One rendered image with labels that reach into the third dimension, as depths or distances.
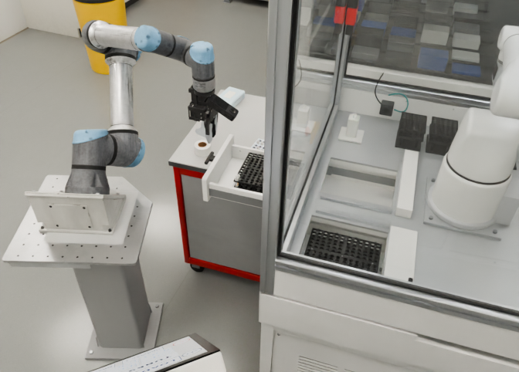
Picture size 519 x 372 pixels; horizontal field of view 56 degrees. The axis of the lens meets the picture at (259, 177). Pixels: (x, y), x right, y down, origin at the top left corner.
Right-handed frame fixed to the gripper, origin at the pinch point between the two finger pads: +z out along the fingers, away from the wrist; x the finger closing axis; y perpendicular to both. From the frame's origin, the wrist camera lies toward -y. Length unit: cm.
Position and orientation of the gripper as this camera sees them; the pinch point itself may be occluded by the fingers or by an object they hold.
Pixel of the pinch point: (212, 137)
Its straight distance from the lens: 178.0
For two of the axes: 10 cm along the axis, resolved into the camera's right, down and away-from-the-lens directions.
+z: -0.2, 7.6, 6.5
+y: -9.6, -2.0, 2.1
